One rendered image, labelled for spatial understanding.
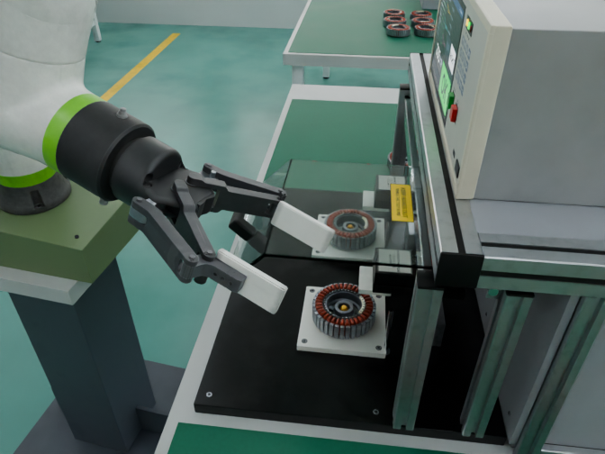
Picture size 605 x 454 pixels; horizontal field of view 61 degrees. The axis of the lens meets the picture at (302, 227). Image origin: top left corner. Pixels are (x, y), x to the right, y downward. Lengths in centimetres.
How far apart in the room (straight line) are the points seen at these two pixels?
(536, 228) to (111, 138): 47
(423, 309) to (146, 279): 175
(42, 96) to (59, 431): 140
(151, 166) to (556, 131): 43
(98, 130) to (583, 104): 50
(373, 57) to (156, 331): 143
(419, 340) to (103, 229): 70
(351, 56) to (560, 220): 178
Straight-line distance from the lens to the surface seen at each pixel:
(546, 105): 63
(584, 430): 85
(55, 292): 116
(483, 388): 76
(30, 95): 59
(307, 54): 235
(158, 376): 189
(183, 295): 217
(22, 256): 120
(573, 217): 68
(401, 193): 75
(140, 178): 53
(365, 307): 92
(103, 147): 54
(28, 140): 60
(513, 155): 64
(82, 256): 110
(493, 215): 64
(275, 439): 83
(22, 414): 198
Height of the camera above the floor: 146
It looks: 36 degrees down
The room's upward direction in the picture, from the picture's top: straight up
